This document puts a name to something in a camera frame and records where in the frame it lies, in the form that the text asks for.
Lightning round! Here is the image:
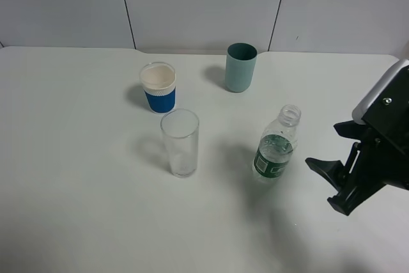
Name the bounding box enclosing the clear plastic water bottle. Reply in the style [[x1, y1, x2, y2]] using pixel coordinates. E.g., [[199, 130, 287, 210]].
[[252, 104, 302, 184]]

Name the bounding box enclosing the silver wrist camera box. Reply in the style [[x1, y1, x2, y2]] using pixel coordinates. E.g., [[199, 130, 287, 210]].
[[351, 59, 408, 125]]

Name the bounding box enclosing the tall clear drinking glass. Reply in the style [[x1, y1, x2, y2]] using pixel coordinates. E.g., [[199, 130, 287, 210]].
[[160, 109, 199, 178]]

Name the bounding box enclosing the blue and white paper cup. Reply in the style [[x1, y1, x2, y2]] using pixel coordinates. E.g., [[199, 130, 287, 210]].
[[139, 62, 176, 114]]

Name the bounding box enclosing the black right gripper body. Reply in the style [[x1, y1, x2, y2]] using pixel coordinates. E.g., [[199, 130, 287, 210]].
[[344, 67, 408, 189]]

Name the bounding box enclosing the teal plastic cup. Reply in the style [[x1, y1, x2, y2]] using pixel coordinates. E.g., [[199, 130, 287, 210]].
[[224, 43, 258, 93]]

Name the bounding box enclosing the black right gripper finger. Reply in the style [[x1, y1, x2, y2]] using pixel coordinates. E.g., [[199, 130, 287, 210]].
[[334, 121, 367, 140], [305, 157, 384, 217]]

